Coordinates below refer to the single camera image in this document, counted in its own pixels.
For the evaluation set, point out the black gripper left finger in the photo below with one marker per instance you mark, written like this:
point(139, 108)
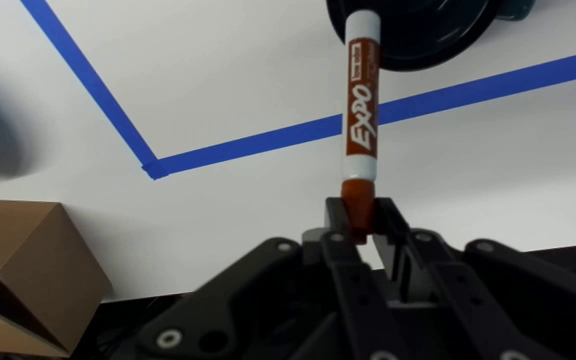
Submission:
point(340, 220)

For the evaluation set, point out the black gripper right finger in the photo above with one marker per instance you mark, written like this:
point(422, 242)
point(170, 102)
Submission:
point(389, 227)

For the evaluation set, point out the orange Expo marker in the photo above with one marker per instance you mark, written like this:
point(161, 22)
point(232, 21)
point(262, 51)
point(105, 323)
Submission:
point(360, 107)

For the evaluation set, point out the dark teal cup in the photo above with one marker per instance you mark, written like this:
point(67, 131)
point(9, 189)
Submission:
point(434, 33)

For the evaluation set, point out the blue tape outline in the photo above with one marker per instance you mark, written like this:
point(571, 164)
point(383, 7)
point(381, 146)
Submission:
point(269, 141)

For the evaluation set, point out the teal plastic object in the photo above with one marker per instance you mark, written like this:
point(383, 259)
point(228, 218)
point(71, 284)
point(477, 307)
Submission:
point(515, 7)

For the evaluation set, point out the brown cardboard box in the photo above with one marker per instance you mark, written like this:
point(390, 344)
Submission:
point(29, 267)

